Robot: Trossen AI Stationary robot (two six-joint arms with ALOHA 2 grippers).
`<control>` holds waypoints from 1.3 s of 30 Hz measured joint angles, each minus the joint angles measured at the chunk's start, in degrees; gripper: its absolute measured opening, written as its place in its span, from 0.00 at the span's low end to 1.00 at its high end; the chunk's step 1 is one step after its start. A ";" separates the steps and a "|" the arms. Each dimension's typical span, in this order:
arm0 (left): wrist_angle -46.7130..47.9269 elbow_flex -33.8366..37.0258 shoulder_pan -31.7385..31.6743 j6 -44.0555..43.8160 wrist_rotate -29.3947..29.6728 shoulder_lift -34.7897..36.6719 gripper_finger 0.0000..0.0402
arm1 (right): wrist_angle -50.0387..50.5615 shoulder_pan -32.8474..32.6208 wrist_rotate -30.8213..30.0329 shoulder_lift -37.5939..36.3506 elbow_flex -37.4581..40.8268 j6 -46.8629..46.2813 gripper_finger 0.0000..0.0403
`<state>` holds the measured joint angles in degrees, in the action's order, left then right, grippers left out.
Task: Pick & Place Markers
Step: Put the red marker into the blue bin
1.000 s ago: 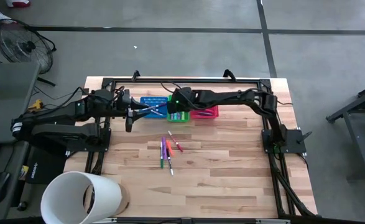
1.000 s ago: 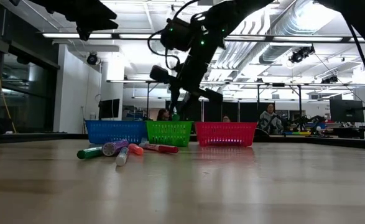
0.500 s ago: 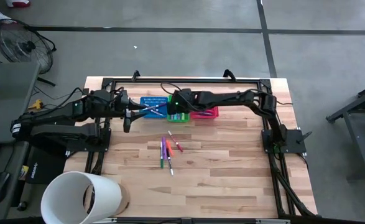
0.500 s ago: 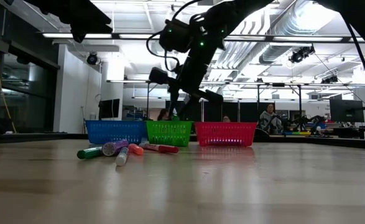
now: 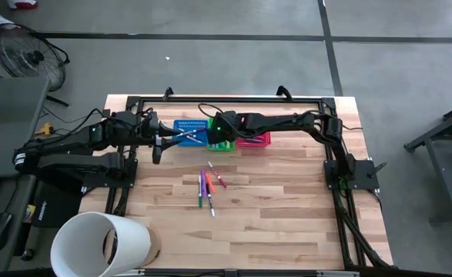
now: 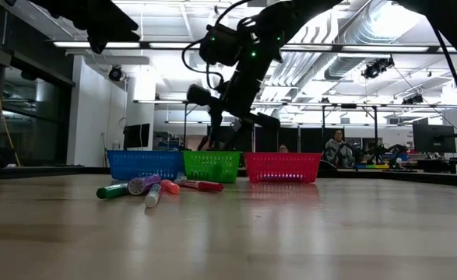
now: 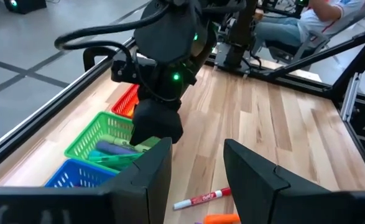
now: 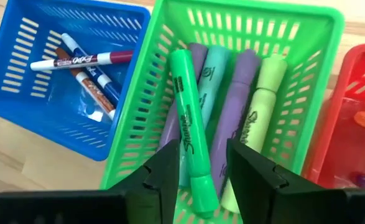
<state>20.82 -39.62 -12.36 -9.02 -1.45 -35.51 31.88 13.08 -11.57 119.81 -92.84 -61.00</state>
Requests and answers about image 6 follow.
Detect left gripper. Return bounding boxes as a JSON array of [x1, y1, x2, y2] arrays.
[[29, 0, 141, 55]]

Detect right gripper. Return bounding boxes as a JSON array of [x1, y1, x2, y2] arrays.
[[208, 61, 282, 151]]

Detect red thin marker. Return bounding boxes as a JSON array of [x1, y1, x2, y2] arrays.
[[173, 177, 225, 193]]

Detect orange highlighter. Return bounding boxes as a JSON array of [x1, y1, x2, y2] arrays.
[[160, 179, 181, 195]]

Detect thin marker with white end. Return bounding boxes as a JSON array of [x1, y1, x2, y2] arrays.
[[144, 183, 162, 208]]

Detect purple highlighter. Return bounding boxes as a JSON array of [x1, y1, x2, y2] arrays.
[[127, 174, 162, 197]]

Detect green thin marker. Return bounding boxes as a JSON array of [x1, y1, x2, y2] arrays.
[[96, 182, 130, 200]]

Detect green plastic basket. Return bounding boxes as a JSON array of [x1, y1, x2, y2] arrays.
[[181, 150, 243, 184]]

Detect red plastic basket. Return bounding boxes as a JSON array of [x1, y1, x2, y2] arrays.
[[244, 152, 323, 184]]

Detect black partition screen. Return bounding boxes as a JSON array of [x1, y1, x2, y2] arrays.
[[206, 124, 346, 153]]

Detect blue plastic basket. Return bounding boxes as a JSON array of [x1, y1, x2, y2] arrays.
[[107, 149, 185, 181]]

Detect black monitor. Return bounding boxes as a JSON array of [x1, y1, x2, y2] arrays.
[[123, 123, 151, 149], [412, 123, 457, 154]]

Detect cluttered work desk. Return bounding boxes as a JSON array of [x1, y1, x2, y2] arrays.
[[352, 153, 457, 175]]

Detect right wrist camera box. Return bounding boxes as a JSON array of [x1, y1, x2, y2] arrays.
[[186, 84, 214, 107]]

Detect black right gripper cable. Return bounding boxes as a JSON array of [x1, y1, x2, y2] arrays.
[[181, 0, 252, 93]]

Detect black metal gantry frame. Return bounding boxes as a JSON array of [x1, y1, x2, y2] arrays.
[[181, 100, 381, 164]]

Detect yellow cable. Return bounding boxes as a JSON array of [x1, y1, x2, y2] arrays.
[[0, 0, 22, 167]]

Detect long ceiling light rail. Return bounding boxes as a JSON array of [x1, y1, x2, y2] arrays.
[[52, 40, 457, 54]]

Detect silver ventilation duct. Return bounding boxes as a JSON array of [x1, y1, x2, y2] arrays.
[[323, 0, 420, 81]]

